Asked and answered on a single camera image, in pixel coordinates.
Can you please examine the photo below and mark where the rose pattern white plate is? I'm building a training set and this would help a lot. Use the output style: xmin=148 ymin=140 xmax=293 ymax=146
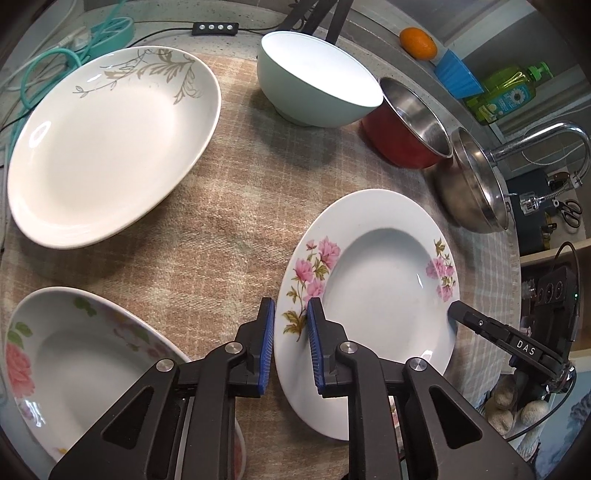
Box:
xmin=4 ymin=287 xmax=245 ymax=479

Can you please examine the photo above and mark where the red steel bowl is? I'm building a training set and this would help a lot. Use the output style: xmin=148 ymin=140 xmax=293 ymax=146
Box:
xmin=361 ymin=77 xmax=454 ymax=170

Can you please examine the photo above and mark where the grey leaf white plate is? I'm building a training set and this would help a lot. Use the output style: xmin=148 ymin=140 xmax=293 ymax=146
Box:
xmin=7 ymin=46 xmax=221 ymax=250

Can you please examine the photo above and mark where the light green ceramic bowl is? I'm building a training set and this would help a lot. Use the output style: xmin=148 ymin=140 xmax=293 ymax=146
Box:
xmin=256 ymin=31 xmax=384 ymax=128

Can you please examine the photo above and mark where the pink flower white plate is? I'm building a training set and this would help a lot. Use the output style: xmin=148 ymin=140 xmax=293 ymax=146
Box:
xmin=273 ymin=189 xmax=460 ymax=441

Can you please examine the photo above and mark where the orange tangerine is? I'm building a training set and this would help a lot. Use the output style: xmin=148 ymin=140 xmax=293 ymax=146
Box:
xmin=399 ymin=27 xmax=438 ymax=61

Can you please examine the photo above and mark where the teal cable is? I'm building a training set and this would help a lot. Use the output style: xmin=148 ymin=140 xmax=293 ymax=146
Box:
xmin=4 ymin=0 xmax=136 ymax=153

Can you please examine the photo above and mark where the large stainless steel bowl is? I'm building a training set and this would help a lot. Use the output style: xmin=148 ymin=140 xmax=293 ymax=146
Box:
xmin=434 ymin=127 xmax=510 ymax=234

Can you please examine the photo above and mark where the chrome kitchen faucet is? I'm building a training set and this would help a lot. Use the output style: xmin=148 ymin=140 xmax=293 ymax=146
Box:
xmin=487 ymin=121 xmax=590 ymax=188

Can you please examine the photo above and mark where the green dish soap bottle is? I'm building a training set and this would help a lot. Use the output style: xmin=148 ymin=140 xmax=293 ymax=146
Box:
xmin=465 ymin=62 xmax=553 ymax=125

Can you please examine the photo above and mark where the blue silicone cup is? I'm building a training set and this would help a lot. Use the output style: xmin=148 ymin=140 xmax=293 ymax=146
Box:
xmin=435 ymin=49 xmax=484 ymax=99

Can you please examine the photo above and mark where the black tripod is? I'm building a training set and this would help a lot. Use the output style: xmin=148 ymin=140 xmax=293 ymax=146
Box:
xmin=276 ymin=0 xmax=353 ymax=44

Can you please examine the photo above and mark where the checkered beige tablecloth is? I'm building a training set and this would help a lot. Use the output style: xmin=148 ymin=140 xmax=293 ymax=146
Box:
xmin=0 ymin=50 xmax=523 ymax=480

